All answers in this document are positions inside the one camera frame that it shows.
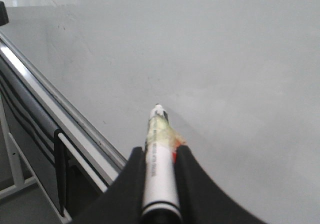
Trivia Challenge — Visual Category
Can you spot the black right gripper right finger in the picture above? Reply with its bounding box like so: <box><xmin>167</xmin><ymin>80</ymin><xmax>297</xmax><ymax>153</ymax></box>
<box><xmin>174</xmin><ymin>145</ymin><xmax>264</xmax><ymax>224</ymax></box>

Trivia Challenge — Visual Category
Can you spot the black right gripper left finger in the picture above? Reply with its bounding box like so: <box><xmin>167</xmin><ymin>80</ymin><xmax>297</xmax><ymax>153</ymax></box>
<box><xmin>72</xmin><ymin>147</ymin><xmax>146</xmax><ymax>224</ymax></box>

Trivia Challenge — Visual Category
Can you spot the white whiteboard marker pen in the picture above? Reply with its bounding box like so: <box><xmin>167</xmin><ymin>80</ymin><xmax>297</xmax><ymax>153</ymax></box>
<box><xmin>141</xmin><ymin>103</ymin><xmax>182</xmax><ymax>224</ymax></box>

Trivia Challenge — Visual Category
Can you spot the red round magnet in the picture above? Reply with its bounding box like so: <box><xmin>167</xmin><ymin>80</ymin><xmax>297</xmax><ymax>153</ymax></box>
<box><xmin>171</xmin><ymin>131</ymin><xmax>187</xmax><ymax>164</ymax></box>

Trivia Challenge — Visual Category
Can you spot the large white whiteboard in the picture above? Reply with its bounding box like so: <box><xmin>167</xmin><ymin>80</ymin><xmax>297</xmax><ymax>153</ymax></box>
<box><xmin>0</xmin><ymin>0</ymin><xmax>320</xmax><ymax>224</ymax></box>

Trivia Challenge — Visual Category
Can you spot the aluminium whiteboard tray rail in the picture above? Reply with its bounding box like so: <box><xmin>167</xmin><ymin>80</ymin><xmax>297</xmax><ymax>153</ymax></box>
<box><xmin>0</xmin><ymin>34</ymin><xmax>127</xmax><ymax>189</ymax></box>

